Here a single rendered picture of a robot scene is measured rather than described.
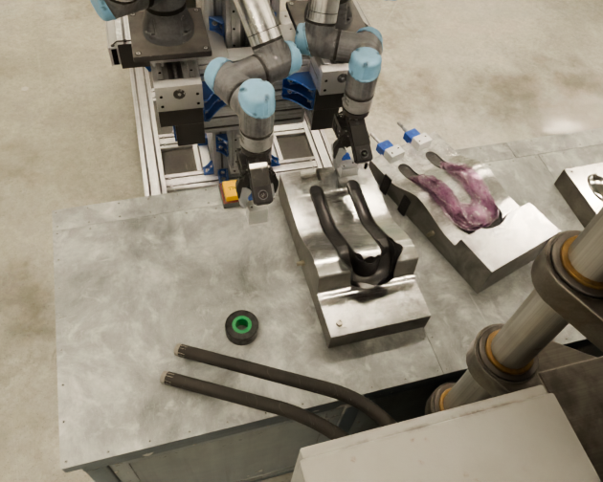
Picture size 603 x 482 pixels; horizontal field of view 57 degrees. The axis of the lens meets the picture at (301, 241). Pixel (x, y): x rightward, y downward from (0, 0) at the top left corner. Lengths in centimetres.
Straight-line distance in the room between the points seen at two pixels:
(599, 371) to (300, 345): 69
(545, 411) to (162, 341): 94
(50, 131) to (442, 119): 206
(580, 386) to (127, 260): 109
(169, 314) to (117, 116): 184
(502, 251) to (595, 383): 64
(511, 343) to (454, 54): 303
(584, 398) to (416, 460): 39
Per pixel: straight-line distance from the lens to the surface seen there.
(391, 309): 140
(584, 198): 184
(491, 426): 67
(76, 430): 136
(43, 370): 235
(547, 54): 404
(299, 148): 261
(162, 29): 173
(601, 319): 70
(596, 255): 68
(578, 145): 211
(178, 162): 255
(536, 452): 68
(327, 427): 123
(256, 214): 141
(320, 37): 146
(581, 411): 94
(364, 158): 146
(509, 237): 157
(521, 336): 83
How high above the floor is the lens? 206
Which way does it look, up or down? 54 degrees down
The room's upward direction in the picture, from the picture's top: 8 degrees clockwise
